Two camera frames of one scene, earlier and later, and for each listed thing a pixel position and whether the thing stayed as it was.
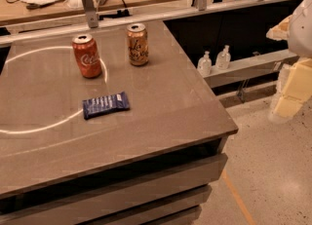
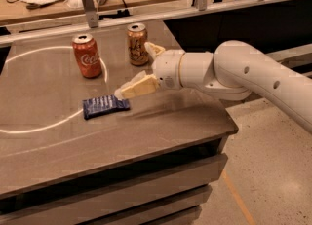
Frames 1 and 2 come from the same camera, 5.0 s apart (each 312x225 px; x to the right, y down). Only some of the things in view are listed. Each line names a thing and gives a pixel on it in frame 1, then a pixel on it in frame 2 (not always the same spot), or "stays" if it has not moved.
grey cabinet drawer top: [83, 206] stays
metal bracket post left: [88, 1] stays
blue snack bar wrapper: [105, 104] stays
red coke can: [88, 56] stays
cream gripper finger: [293, 89] to [139, 84]
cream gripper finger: [280, 32] to [153, 50]
